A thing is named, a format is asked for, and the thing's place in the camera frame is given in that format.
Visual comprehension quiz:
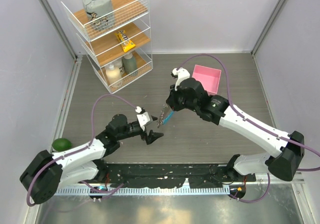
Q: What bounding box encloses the blue key holder handle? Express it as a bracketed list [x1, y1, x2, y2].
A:
[161, 110, 174, 125]

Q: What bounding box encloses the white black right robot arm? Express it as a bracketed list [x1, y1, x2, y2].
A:
[166, 78, 305, 182]

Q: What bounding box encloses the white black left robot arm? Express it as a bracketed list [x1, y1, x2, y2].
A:
[19, 112, 163, 207]

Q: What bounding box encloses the pink open drawer box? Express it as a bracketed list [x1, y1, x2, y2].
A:
[192, 64, 222, 95]

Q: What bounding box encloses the cream lotion bottle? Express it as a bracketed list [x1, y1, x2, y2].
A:
[105, 64, 122, 88]

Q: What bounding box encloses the green pump bottle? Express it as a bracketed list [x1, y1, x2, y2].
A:
[122, 52, 138, 76]

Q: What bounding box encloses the green lime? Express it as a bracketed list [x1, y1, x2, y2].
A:
[51, 138, 72, 152]

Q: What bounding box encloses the yellow candy bag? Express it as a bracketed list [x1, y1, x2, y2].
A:
[115, 30, 136, 53]

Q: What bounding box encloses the grey wrapped bundle top shelf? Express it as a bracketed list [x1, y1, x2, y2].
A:
[82, 0, 115, 31]

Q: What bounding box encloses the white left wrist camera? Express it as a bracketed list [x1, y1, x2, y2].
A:
[135, 106, 153, 131]

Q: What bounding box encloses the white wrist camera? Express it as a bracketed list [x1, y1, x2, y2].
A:
[171, 67, 190, 91]
[135, 106, 153, 131]

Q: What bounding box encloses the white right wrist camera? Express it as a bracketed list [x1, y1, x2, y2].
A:
[171, 67, 190, 91]

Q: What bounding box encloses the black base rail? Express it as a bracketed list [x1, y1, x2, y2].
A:
[85, 163, 256, 189]

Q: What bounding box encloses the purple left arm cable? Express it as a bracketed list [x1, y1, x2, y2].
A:
[26, 94, 141, 207]

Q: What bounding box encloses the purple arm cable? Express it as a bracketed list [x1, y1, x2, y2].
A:
[26, 94, 141, 207]
[178, 53, 320, 204]

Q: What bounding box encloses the white slotted cable duct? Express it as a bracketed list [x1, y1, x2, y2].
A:
[54, 185, 230, 197]

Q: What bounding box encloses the white wire shelf rack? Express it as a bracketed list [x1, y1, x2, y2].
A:
[64, 0, 153, 94]

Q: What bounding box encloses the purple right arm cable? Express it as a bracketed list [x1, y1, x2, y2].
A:
[178, 53, 320, 204]

